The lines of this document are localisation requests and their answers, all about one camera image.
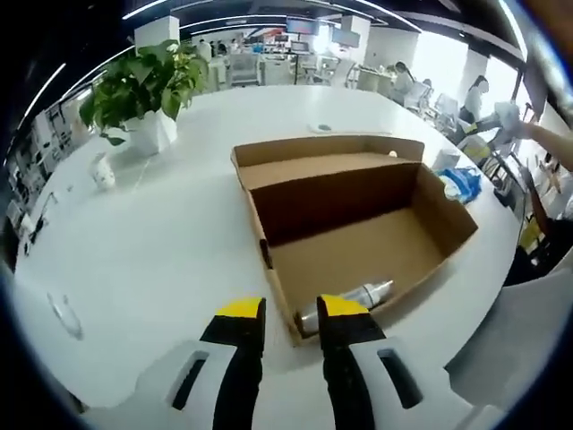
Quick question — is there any white square pillar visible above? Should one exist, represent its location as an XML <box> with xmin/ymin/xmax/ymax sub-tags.
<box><xmin>133</xmin><ymin>14</ymin><xmax>181</xmax><ymax>51</ymax></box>

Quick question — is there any brown cardboard shoe box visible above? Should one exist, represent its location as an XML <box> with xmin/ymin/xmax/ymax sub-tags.
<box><xmin>230</xmin><ymin>133</ymin><xmax>481</xmax><ymax>349</ymax></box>

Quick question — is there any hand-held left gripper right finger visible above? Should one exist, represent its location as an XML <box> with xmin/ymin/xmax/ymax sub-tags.
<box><xmin>316</xmin><ymin>294</ymin><xmax>490</xmax><ymax>430</ymax></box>

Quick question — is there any small white translucent object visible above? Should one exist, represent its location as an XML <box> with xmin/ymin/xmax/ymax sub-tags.
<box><xmin>46</xmin><ymin>292</ymin><xmax>85</xmax><ymax>342</ymax></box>

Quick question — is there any computer monitor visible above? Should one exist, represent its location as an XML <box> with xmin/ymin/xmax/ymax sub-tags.
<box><xmin>330</xmin><ymin>30</ymin><xmax>363</xmax><ymax>47</ymax></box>
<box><xmin>286</xmin><ymin>19</ymin><xmax>318</xmax><ymax>36</ymax></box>

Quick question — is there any green potted plant white pot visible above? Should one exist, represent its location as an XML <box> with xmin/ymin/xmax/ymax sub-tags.
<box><xmin>79</xmin><ymin>39</ymin><xmax>211</xmax><ymax>158</ymax></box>

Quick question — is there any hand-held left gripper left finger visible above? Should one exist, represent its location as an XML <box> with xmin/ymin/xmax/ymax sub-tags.
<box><xmin>83</xmin><ymin>295</ymin><xmax>268</xmax><ymax>430</ymax></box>

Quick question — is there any blue wet wipes pack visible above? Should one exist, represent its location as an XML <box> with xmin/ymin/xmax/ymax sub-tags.
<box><xmin>440</xmin><ymin>166</ymin><xmax>484</xmax><ymax>206</ymax></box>

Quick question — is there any white pump bottle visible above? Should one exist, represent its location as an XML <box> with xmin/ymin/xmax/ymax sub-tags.
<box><xmin>296</xmin><ymin>279</ymin><xmax>397</xmax><ymax>339</ymax></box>

